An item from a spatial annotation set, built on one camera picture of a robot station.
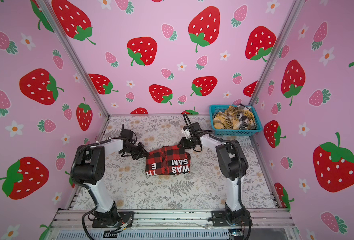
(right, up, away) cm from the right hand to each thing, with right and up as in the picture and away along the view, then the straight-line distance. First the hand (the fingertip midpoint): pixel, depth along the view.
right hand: (178, 145), depth 96 cm
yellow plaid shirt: (+36, +17, +9) cm, 41 cm away
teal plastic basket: (+46, +10, +6) cm, 47 cm away
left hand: (-19, -5, 0) cm, 19 cm away
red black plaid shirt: (-6, -9, -8) cm, 13 cm away
